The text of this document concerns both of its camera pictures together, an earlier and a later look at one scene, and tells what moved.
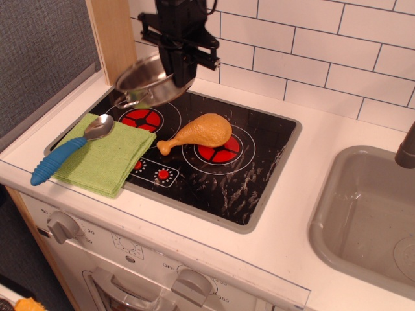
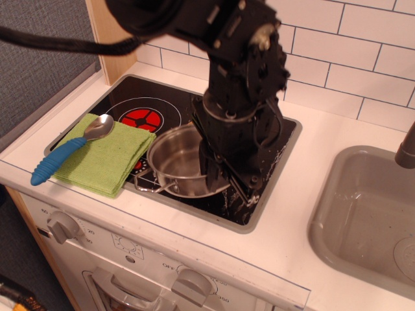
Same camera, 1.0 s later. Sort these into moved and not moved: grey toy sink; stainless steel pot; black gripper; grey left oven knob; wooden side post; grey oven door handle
Moved: black gripper; stainless steel pot
Not moved: grey left oven knob; wooden side post; grey toy sink; grey oven door handle
